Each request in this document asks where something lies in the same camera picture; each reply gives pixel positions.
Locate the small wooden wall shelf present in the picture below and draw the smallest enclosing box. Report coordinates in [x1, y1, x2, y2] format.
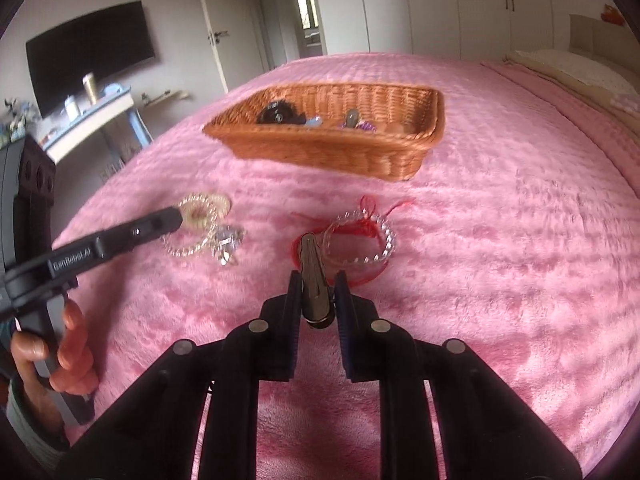
[140, 89, 191, 107]

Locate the white wardrobe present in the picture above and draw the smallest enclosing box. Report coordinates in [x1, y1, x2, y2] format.
[309, 0, 572, 62]

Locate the black glossy round accessory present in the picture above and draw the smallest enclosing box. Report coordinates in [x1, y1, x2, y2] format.
[257, 101, 306, 126]

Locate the flower bouquet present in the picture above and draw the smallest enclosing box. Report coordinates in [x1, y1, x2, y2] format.
[0, 97, 42, 144]

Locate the brown wicker basket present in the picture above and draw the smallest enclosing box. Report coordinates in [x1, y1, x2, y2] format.
[202, 82, 446, 182]

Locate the white curved desk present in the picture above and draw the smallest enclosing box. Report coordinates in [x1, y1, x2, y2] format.
[37, 85, 154, 182]

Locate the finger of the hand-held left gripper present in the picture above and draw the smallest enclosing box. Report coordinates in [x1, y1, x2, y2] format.
[97, 207, 184, 261]

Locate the person's left forearm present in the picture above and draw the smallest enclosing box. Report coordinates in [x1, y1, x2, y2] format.
[6, 377, 72, 455]

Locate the silver rhinestone hair clip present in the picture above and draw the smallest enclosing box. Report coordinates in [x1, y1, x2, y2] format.
[207, 224, 247, 267]

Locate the red string bracelet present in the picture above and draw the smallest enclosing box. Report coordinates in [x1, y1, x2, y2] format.
[291, 195, 417, 287]

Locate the white room door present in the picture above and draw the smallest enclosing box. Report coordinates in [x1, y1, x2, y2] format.
[194, 0, 272, 94]

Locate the person's left hand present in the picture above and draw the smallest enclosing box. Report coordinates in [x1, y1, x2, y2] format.
[10, 300, 98, 396]

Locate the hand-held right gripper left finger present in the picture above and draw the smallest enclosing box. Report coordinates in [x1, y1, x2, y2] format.
[55, 270, 306, 480]

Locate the crystal bead bracelet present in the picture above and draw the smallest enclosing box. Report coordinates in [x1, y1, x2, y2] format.
[322, 212, 399, 267]

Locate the white floral pillow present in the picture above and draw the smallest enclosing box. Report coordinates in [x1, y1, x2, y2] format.
[515, 49, 634, 96]

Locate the pearl bracelet with scrunchie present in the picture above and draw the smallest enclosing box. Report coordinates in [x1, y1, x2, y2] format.
[177, 192, 232, 231]

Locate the beige padded headboard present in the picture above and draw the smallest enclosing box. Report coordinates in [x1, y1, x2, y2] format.
[569, 13, 640, 63]

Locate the black wall television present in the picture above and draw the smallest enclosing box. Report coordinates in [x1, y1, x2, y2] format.
[25, 1, 157, 120]

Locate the beige quilt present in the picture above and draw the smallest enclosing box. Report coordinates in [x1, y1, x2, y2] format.
[502, 57, 640, 133]

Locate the thin clear bead bracelet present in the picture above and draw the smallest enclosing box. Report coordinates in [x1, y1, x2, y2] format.
[160, 231, 217, 261]

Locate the bronze metal hair clip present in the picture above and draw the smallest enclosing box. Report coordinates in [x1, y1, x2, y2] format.
[299, 232, 336, 331]

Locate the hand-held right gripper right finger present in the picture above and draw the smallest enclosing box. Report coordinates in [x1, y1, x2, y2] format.
[334, 270, 583, 480]

